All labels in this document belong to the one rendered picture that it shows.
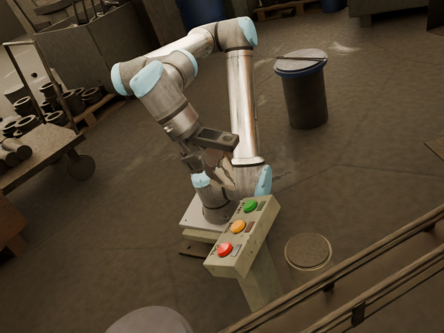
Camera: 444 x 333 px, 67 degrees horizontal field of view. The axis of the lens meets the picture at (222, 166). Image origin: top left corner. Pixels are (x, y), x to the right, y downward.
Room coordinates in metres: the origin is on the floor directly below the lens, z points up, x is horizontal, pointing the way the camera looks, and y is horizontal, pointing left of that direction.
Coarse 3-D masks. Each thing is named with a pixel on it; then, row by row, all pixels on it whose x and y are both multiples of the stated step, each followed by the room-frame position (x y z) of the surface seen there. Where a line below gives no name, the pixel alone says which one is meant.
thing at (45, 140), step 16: (16, 64) 2.73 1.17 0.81; (32, 96) 2.71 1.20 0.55; (48, 128) 2.57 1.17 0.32; (64, 128) 2.45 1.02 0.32; (16, 144) 2.22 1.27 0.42; (32, 144) 2.37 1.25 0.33; (48, 144) 2.26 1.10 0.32; (64, 144) 2.17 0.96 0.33; (0, 160) 2.08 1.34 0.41; (16, 160) 2.12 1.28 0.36; (32, 160) 2.10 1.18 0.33; (48, 160) 2.05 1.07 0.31; (80, 160) 2.18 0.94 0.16; (0, 176) 2.03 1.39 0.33; (16, 176) 1.95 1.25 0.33; (80, 176) 2.14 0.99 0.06
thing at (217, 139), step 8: (200, 128) 0.74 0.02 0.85; (208, 128) 0.73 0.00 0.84; (192, 136) 0.71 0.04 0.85; (200, 136) 0.70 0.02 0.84; (208, 136) 0.70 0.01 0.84; (216, 136) 0.69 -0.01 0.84; (224, 136) 0.68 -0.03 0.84; (232, 136) 0.67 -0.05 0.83; (200, 144) 0.70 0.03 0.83; (208, 144) 0.68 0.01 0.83; (216, 144) 0.67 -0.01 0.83; (224, 144) 0.66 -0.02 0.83; (232, 144) 0.65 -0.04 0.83; (232, 152) 0.65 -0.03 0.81
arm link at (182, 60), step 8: (160, 56) 0.89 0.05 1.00; (168, 56) 0.87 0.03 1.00; (176, 56) 0.86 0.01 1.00; (184, 56) 0.87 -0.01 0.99; (192, 56) 0.89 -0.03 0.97; (168, 64) 0.81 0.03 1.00; (176, 64) 0.82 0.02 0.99; (184, 64) 0.84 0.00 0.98; (192, 64) 0.86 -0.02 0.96; (184, 72) 0.82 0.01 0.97; (192, 72) 0.85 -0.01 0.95; (184, 80) 0.80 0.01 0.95; (192, 80) 0.88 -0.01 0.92; (184, 88) 0.82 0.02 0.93
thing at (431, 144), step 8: (432, 0) 1.33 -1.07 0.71; (440, 0) 1.33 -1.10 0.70; (432, 8) 1.33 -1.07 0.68; (440, 8) 1.33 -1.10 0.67; (432, 16) 1.33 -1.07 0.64; (440, 16) 1.33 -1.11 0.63; (432, 24) 1.33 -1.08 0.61; (440, 24) 1.33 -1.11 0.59; (432, 32) 1.30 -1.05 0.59; (440, 32) 1.26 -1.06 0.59; (432, 144) 1.25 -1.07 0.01; (440, 144) 1.23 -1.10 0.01; (440, 152) 1.18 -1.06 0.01
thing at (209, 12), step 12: (180, 0) 4.26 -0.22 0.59; (192, 0) 4.18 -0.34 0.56; (204, 0) 4.16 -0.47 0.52; (216, 0) 4.22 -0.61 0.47; (180, 12) 4.33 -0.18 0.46; (192, 12) 4.20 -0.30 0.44; (204, 12) 4.16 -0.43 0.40; (216, 12) 4.19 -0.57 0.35; (192, 24) 4.23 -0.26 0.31; (204, 24) 4.17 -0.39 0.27
